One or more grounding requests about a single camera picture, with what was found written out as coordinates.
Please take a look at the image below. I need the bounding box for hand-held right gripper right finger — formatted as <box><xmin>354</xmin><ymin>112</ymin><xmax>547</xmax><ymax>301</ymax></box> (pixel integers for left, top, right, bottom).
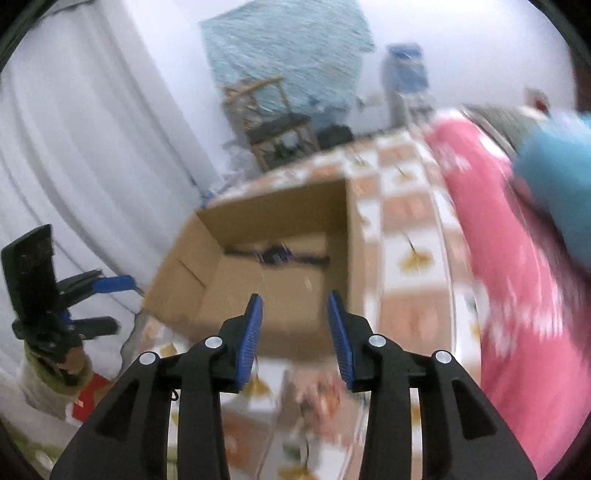
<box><xmin>327</xmin><ymin>291</ymin><xmax>539</xmax><ymax>480</ymax></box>

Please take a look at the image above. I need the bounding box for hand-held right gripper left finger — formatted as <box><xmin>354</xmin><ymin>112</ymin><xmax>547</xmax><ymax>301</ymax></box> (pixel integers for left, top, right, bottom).
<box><xmin>50</xmin><ymin>294</ymin><xmax>264</xmax><ymax>480</ymax></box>

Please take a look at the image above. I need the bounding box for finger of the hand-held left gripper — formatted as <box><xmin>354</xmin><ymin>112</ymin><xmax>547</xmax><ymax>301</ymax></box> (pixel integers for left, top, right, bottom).
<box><xmin>69</xmin><ymin>316</ymin><xmax>122</xmax><ymax>340</ymax></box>
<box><xmin>56</xmin><ymin>269</ymin><xmax>137</xmax><ymax>306</ymax></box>

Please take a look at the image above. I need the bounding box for brown cardboard box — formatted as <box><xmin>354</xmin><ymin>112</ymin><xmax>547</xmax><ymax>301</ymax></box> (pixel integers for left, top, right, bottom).
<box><xmin>143</xmin><ymin>178</ymin><xmax>368</xmax><ymax>358</ymax></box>

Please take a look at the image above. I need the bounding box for dark jewelry piece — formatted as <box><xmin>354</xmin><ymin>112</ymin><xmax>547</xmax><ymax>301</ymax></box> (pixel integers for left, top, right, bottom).
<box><xmin>225</xmin><ymin>242</ymin><xmax>329</xmax><ymax>267</ymax></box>

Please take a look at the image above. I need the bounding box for person's left forearm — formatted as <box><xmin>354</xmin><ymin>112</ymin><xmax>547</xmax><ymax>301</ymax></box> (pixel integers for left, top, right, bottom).
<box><xmin>18</xmin><ymin>344</ymin><xmax>94</xmax><ymax>418</ymax></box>

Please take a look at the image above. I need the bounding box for orange white patterned sheet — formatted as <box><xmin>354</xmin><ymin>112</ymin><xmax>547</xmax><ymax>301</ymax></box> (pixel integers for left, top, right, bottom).
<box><xmin>120</xmin><ymin>130</ymin><xmax>485</xmax><ymax>480</ymax></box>

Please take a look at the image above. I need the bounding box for white curtain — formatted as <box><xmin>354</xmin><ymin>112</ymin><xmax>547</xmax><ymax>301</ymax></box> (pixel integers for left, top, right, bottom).
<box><xmin>0</xmin><ymin>0</ymin><xmax>220</xmax><ymax>374</ymax></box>

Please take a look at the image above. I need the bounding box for pink blanket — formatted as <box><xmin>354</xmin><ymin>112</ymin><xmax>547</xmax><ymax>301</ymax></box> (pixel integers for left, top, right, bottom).
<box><xmin>422</xmin><ymin>108</ymin><xmax>583</xmax><ymax>477</ymax></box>

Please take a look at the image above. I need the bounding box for wooden chair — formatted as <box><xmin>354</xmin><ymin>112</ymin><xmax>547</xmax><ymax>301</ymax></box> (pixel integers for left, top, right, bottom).
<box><xmin>224</xmin><ymin>76</ymin><xmax>320</xmax><ymax>170</ymax></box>

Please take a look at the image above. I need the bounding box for blue cloth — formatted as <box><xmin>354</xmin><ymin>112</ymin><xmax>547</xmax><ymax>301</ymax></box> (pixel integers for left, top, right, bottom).
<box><xmin>512</xmin><ymin>111</ymin><xmax>591</xmax><ymax>271</ymax></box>

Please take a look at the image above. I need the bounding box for blue water dispenser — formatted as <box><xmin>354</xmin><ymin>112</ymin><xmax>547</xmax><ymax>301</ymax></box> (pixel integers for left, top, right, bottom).
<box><xmin>379</xmin><ymin>42</ymin><xmax>433</xmax><ymax>126</ymax></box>

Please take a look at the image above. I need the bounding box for grey cloth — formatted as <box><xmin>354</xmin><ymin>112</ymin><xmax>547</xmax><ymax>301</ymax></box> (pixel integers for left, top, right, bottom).
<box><xmin>464</xmin><ymin>105</ymin><xmax>548</xmax><ymax>155</ymax></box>

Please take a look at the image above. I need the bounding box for teal wall hanging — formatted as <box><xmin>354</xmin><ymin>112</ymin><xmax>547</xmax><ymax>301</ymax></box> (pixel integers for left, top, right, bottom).
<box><xmin>199</xmin><ymin>0</ymin><xmax>376</xmax><ymax>121</ymax></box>

